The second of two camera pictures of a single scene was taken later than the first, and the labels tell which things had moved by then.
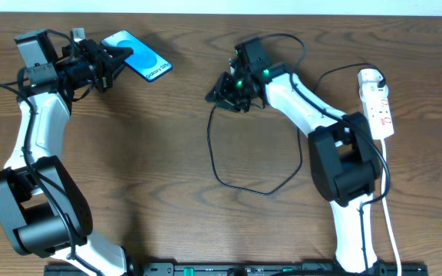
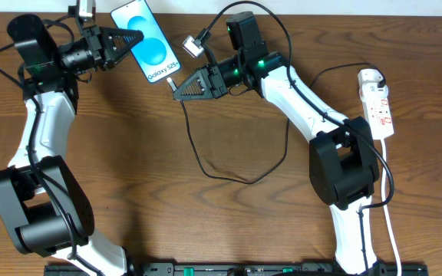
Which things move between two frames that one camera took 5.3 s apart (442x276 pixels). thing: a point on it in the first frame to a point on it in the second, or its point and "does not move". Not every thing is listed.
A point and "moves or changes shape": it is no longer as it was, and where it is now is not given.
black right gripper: (228, 90) to (216, 81)
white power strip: (374, 97) does not move
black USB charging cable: (252, 192) to (171, 83)
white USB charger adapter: (370, 75) does not move
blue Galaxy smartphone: (145, 62) moves or changes shape
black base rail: (231, 269) does not move
